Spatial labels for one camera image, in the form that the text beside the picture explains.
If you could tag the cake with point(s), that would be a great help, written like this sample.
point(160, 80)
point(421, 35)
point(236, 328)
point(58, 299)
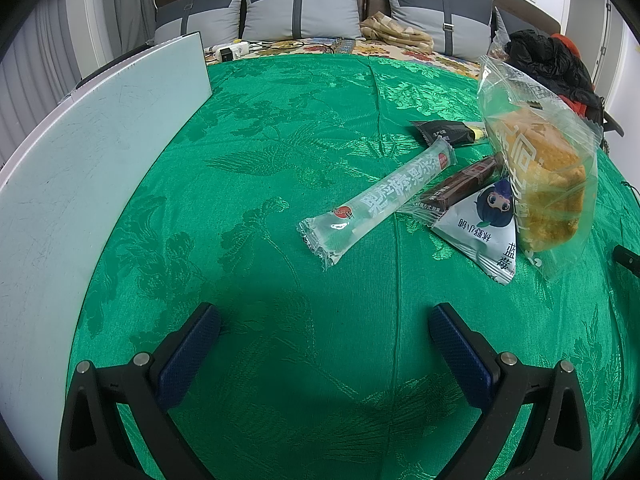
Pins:
point(545, 175)

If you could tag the white power strip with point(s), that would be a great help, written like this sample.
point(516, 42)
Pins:
point(240, 49)

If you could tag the floral bed sheet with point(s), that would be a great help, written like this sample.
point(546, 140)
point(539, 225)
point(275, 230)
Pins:
point(310, 49)

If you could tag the long translucent green snack packet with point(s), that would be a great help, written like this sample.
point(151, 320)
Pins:
point(380, 200)

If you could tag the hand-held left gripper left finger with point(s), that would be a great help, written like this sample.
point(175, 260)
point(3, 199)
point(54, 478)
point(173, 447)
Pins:
point(190, 355)

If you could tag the black jacket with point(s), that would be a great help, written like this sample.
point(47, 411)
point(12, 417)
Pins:
point(545, 60)

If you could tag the white storage box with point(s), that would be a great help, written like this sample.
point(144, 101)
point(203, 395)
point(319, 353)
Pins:
point(75, 185)

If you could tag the dark chair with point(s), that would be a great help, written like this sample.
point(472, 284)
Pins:
point(612, 120)

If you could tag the green patterned blanket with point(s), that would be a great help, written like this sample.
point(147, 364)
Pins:
point(300, 310)

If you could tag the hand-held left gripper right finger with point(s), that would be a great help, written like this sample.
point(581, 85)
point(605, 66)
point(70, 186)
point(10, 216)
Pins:
point(457, 355)

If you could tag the beige crumpled cloth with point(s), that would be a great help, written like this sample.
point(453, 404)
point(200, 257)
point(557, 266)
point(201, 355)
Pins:
point(395, 32)

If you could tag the white triangular cartoon snack packet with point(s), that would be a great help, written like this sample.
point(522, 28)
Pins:
point(480, 230)

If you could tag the dark chocolate bar packet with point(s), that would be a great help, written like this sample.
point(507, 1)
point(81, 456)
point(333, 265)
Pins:
point(460, 182)

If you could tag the grey two-tone pillow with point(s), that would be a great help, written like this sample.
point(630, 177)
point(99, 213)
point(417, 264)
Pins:
point(435, 15)
point(300, 10)
point(200, 15)
point(505, 27)

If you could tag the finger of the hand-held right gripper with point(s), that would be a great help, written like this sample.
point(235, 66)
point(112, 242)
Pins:
point(629, 260)

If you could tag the grey curtain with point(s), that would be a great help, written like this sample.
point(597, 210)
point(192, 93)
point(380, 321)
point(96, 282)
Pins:
point(132, 5)
point(35, 70)

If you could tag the long black snack packet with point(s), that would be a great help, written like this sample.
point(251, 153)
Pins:
point(445, 132)

